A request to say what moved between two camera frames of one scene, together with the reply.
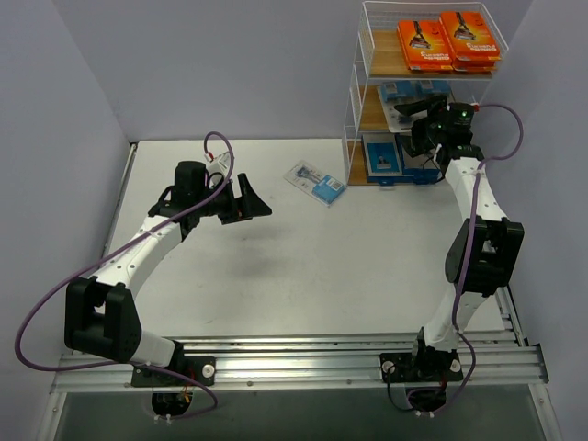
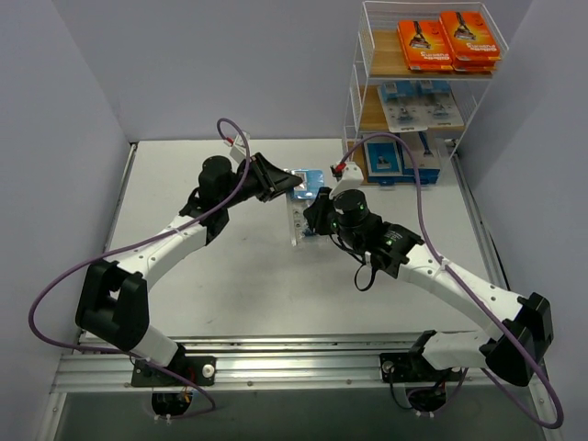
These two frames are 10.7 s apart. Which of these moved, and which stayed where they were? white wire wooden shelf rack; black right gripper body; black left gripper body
Moved: black right gripper body; black left gripper body
Stayed: white wire wooden shelf rack
